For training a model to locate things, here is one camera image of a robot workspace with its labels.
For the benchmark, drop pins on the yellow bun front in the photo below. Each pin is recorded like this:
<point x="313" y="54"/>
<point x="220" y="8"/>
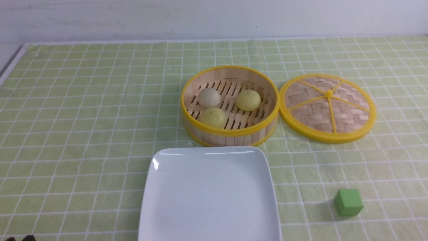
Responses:
<point x="213" y="117"/>

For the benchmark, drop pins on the yellow rimmed bamboo steamer basket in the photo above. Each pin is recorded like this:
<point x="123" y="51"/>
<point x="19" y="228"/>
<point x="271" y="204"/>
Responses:
<point x="241" y="128"/>

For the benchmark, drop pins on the green checkered tablecloth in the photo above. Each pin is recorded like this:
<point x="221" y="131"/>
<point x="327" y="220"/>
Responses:
<point x="80" y="123"/>

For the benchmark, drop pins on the green cube block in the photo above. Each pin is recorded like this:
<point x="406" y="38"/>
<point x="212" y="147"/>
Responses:
<point x="348" y="202"/>

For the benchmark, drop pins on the white steamed bun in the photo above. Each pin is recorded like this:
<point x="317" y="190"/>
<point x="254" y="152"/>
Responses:
<point x="209" y="98"/>

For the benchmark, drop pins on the woven bamboo steamer lid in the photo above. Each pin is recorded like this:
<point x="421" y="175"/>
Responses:
<point x="327" y="108"/>

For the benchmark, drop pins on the yellow bun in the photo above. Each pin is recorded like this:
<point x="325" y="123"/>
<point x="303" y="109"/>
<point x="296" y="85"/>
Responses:
<point x="248" y="100"/>
<point x="213" y="117"/>

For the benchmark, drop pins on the white square plate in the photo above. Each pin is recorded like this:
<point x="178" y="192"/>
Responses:
<point x="209" y="194"/>

